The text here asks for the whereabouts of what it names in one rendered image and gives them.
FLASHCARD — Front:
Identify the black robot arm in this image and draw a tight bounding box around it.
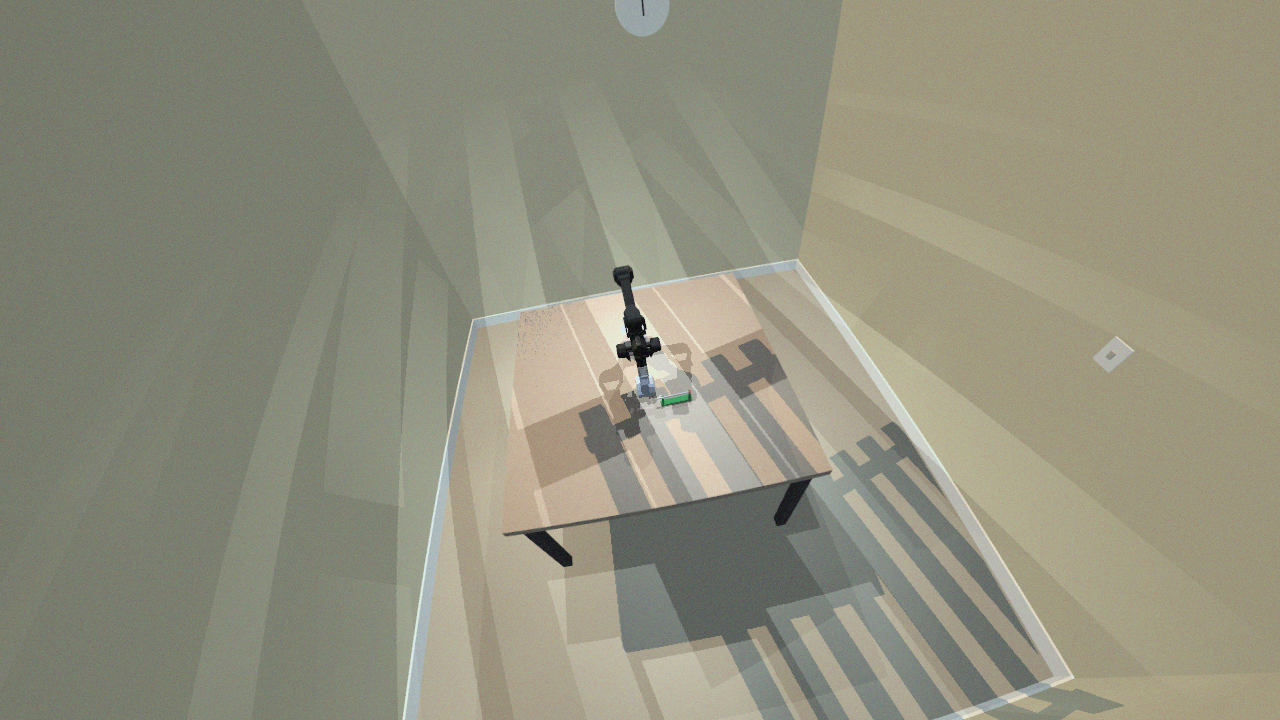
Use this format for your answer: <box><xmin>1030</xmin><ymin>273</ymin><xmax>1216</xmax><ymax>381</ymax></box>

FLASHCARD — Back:
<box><xmin>612</xmin><ymin>265</ymin><xmax>652</xmax><ymax>361</ymax></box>

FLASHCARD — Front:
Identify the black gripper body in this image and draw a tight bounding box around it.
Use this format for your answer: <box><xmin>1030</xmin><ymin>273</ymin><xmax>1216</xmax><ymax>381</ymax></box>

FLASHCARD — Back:
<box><xmin>616</xmin><ymin>337</ymin><xmax>660</xmax><ymax>357</ymax></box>

